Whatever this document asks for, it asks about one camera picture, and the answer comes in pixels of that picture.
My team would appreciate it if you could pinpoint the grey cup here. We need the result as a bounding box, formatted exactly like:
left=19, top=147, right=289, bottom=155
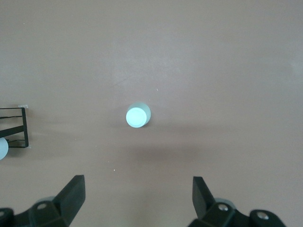
left=0, top=138, right=9, bottom=160

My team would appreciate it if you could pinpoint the black wire cup rack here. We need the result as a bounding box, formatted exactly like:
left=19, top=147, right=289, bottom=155
left=0, top=106, right=30, bottom=149

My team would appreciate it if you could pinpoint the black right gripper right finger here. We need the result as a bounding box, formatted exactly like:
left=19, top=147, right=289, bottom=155
left=187, top=176, right=286, bottom=227

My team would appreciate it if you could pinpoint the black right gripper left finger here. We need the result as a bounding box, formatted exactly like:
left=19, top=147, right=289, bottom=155
left=0, top=175, right=85, bottom=227

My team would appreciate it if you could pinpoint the pale green cup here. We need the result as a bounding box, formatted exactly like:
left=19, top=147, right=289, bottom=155
left=125, top=101, right=152, bottom=128

